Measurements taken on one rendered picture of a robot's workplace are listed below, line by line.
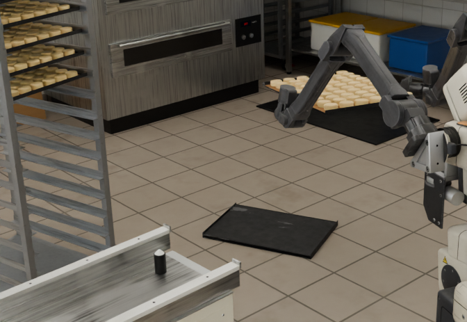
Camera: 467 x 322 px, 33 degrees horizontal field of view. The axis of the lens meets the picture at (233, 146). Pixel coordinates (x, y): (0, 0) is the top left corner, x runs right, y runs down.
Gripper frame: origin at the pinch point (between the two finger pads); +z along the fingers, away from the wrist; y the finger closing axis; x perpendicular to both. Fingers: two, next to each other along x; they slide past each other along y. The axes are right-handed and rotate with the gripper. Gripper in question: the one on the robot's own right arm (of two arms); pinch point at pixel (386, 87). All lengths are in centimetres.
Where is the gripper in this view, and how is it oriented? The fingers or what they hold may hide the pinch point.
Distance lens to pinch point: 321.1
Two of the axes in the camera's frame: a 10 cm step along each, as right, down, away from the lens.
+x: -4.2, 2.9, -8.6
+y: -0.5, -9.5, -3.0
